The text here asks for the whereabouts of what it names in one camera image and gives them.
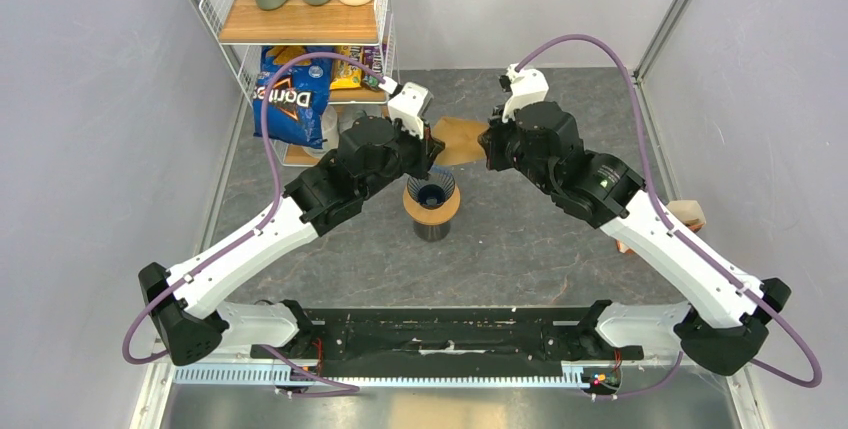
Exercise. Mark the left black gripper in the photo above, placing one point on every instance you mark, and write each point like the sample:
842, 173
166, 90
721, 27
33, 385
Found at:
426, 149

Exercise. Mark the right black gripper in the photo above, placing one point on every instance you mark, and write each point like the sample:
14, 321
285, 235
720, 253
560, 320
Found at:
492, 138

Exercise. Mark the brown paper coffee filter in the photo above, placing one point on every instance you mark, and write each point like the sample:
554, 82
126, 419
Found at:
461, 139

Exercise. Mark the glass coffee carafe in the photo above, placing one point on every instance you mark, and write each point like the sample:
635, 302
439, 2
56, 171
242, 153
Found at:
431, 232

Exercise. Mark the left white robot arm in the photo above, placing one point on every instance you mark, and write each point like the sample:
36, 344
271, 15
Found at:
187, 302

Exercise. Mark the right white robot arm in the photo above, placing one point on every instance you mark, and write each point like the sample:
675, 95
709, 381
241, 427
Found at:
717, 326

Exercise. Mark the brown paper coffee filter pack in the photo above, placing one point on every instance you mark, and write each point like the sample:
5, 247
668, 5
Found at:
689, 212

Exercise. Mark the white toilet paper roll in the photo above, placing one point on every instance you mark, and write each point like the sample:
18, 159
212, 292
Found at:
329, 134

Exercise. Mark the yellow M&M candy bag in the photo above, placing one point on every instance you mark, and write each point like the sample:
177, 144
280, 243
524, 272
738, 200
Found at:
345, 75

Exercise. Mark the dark brown candy bag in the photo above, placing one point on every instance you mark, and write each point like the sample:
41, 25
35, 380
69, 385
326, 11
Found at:
373, 59

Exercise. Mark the blue Doritos chip bag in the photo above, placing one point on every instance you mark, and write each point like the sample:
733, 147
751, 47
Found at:
298, 99

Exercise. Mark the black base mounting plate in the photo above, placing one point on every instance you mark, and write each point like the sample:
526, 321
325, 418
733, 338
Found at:
459, 342

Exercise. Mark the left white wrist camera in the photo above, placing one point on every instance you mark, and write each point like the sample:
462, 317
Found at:
407, 103

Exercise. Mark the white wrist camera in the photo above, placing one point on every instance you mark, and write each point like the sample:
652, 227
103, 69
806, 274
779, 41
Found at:
407, 103
526, 86

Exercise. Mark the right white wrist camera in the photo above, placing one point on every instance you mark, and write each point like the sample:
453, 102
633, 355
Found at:
526, 86

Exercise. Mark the white wire shelf rack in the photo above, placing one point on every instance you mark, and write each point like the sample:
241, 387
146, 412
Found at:
242, 26

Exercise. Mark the white slotted cable duct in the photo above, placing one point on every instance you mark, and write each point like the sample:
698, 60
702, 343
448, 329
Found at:
278, 374

